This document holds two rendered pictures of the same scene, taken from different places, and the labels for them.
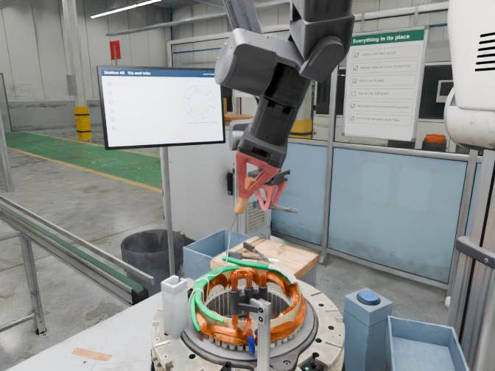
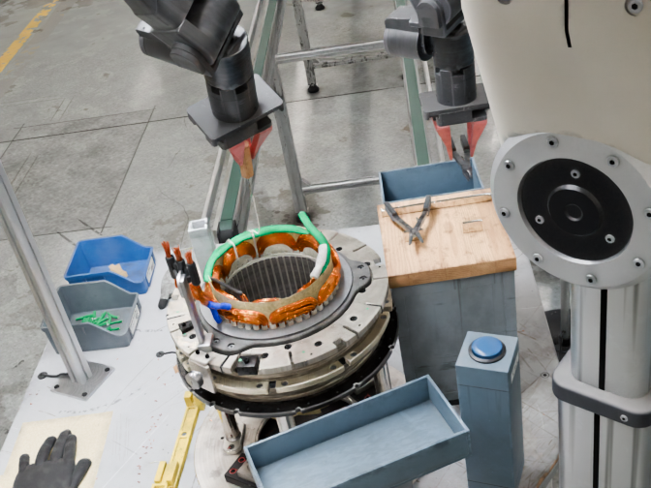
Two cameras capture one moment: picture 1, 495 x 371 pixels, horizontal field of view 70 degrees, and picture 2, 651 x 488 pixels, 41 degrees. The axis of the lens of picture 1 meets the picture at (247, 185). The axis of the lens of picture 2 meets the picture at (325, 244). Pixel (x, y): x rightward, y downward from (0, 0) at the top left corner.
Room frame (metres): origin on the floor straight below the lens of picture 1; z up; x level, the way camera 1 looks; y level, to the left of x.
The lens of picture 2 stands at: (0.07, -0.89, 1.83)
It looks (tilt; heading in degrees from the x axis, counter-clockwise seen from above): 34 degrees down; 58
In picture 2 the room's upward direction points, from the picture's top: 11 degrees counter-clockwise
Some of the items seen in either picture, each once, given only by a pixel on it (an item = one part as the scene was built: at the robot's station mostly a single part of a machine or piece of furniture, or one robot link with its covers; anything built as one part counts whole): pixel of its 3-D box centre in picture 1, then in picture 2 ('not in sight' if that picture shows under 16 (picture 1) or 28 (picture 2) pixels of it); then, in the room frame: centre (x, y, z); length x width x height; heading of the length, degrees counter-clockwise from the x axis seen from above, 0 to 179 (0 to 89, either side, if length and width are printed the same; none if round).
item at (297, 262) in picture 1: (265, 261); (443, 235); (0.81, -0.04, 1.05); 0.20 x 0.19 x 0.02; 53
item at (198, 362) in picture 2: not in sight; (205, 371); (0.38, -0.04, 1.07); 0.04 x 0.02 x 0.05; 104
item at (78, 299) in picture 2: not in sight; (93, 316); (0.41, 0.56, 0.82); 0.16 x 0.14 x 0.07; 140
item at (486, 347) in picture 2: (368, 296); (486, 347); (0.68, -0.26, 1.04); 0.04 x 0.04 x 0.01
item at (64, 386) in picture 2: not in sight; (82, 379); (0.32, 0.45, 0.78); 0.09 x 0.09 x 0.01; 25
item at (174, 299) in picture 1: (175, 307); (204, 250); (0.49, 0.11, 1.14); 0.03 x 0.03 x 0.09; 56
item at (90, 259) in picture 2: not in sight; (111, 267); (0.52, 0.69, 0.82); 0.16 x 0.14 x 0.07; 142
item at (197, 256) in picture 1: (219, 288); (436, 247); (0.91, 0.08, 0.92); 0.17 x 0.11 x 0.28; 143
